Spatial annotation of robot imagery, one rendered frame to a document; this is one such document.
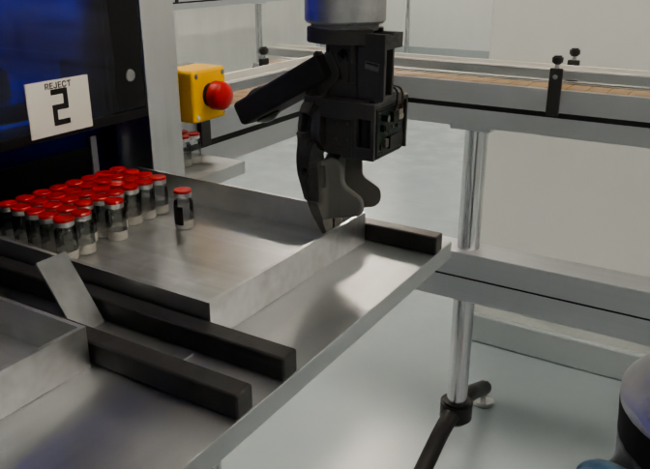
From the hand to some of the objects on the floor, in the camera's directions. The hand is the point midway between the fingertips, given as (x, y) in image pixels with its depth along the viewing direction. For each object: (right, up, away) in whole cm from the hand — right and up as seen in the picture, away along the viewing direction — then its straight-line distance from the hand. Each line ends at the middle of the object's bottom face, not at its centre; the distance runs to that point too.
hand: (325, 224), depth 75 cm
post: (-24, -77, +56) cm, 98 cm away
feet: (+33, -56, +110) cm, 128 cm away
